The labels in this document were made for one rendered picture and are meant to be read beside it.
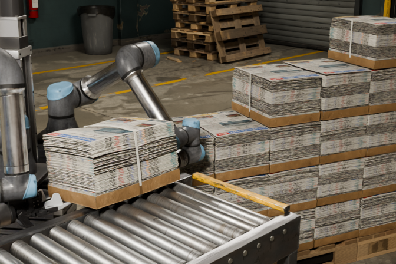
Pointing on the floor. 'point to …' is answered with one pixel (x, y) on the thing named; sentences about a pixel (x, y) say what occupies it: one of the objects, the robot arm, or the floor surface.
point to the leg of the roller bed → (289, 258)
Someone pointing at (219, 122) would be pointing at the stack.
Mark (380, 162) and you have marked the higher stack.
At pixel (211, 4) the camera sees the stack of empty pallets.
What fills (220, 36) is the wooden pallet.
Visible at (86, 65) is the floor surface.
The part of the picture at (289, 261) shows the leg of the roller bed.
